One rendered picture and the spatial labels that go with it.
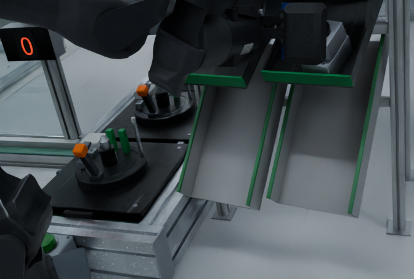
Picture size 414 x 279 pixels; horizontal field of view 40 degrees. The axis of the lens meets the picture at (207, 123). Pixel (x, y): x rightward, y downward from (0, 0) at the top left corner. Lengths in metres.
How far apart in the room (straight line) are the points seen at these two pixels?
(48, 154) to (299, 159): 0.63
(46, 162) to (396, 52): 0.81
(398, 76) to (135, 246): 0.49
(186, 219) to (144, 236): 0.12
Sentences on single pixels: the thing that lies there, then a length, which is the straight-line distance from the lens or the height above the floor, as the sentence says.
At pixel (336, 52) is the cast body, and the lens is 0.79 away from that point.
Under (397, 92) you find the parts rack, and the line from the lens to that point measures 0.93.
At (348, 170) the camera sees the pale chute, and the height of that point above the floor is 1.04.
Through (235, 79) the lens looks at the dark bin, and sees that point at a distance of 0.81.
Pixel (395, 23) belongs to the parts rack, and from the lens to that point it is 0.88.
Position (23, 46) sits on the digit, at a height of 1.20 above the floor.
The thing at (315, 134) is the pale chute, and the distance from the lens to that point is 0.92.
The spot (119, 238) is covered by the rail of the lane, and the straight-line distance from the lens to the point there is 0.96.
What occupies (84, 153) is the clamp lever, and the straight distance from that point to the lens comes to 1.03.
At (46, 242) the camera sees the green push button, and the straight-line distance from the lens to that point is 0.99.
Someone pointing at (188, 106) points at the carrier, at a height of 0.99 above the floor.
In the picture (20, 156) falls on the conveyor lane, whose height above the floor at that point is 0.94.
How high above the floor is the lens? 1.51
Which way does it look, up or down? 26 degrees down
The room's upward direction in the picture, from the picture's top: 10 degrees counter-clockwise
